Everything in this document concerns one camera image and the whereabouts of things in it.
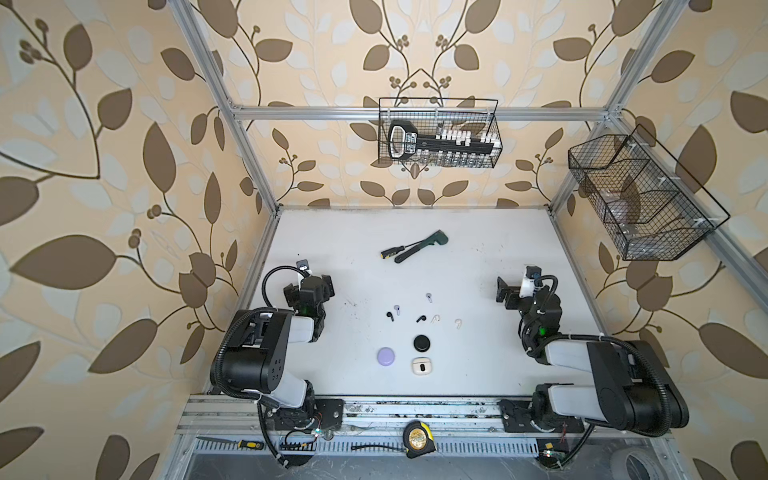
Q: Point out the black socket tool set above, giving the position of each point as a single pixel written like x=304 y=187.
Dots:
x=404 y=141

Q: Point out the back wire basket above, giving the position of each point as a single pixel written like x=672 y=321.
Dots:
x=471 y=113

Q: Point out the purple round charging case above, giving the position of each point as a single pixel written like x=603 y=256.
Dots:
x=385 y=356

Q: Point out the small yellow-handled screwdriver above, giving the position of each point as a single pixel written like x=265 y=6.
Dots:
x=231 y=443

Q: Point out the green pipe wrench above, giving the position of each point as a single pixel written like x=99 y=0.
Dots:
x=437 y=238

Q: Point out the grey tape roll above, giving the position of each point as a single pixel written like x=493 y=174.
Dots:
x=635 y=464

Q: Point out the right wire basket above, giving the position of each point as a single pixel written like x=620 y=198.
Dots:
x=652 y=206

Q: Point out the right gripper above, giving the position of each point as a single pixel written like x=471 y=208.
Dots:
x=514 y=294

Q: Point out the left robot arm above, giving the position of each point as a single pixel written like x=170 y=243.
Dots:
x=251 y=364

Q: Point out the wire basket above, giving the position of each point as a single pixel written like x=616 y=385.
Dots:
x=652 y=206
x=471 y=113

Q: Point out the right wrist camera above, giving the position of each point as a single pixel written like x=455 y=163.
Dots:
x=531 y=281

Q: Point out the yellow black tape measure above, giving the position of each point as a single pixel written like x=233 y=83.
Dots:
x=418 y=440

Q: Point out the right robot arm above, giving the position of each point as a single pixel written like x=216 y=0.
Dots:
x=630 y=388

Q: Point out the black yellow screwdriver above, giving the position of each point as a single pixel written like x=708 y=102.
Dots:
x=399 y=249

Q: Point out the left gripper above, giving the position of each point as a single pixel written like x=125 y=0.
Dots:
x=318 y=285

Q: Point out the cream earbud charging case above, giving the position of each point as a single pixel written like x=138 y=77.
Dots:
x=422 y=366

